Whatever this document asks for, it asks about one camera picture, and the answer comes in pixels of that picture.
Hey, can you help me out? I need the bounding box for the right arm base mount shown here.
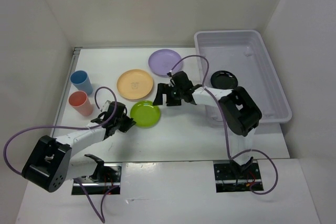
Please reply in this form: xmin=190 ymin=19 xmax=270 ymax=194
xmin=213 ymin=158 xmax=264 ymax=193

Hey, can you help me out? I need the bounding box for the red cup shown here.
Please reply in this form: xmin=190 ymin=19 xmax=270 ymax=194
xmin=68 ymin=91 xmax=93 ymax=116

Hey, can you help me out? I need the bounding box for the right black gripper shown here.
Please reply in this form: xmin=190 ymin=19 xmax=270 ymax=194
xmin=153 ymin=83 xmax=184 ymax=106

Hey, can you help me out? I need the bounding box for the green plate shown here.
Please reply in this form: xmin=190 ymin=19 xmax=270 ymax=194
xmin=130 ymin=100 xmax=161 ymax=128

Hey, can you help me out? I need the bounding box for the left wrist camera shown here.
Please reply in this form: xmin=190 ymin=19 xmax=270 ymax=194
xmin=100 ymin=100 xmax=111 ymax=112

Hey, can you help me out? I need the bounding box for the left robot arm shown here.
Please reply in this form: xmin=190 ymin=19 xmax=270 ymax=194
xmin=22 ymin=101 xmax=136 ymax=193

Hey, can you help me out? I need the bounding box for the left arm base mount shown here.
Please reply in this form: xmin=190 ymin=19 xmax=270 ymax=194
xmin=71 ymin=154 xmax=122 ymax=195

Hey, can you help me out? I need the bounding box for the orange plate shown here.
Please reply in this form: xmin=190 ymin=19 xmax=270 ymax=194
xmin=117 ymin=69 xmax=154 ymax=100

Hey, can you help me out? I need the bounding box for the purple plate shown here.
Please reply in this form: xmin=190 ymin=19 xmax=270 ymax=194
xmin=148 ymin=49 xmax=182 ymax=77

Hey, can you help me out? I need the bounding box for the blue cup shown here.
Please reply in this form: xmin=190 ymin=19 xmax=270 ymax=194
xmin=70 ymin=70 xmax=93 ymax=95

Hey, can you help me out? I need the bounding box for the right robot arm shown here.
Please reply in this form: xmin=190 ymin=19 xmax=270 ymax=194
xmin=153 ymin=71 xmax=262 ymax=178

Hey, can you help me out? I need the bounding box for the black plate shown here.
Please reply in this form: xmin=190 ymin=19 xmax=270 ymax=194
xmin=210 ymin=70 xmax=238 ymax=90

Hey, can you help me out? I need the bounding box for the clear plastic bin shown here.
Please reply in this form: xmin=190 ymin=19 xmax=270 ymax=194
xmin=194 ymin=30 xmax=292 ymax=124

